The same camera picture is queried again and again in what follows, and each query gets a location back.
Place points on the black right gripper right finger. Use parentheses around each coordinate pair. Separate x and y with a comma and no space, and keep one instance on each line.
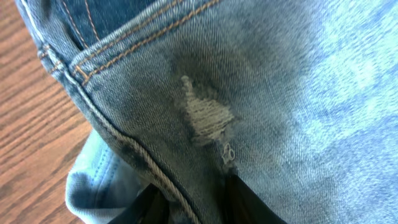
(242,206)

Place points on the light blue denim jeans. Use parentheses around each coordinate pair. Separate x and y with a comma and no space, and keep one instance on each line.
(297,98)

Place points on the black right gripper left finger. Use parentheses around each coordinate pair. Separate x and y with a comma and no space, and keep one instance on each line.
(149,207)

